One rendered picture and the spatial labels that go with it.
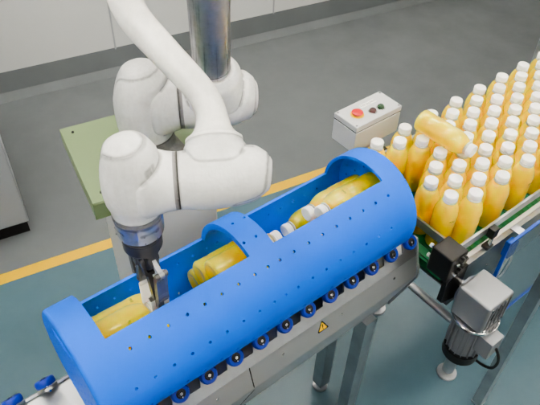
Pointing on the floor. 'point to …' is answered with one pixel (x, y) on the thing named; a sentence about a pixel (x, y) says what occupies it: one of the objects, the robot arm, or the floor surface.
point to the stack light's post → (509, 342)
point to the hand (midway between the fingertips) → (153, 297)
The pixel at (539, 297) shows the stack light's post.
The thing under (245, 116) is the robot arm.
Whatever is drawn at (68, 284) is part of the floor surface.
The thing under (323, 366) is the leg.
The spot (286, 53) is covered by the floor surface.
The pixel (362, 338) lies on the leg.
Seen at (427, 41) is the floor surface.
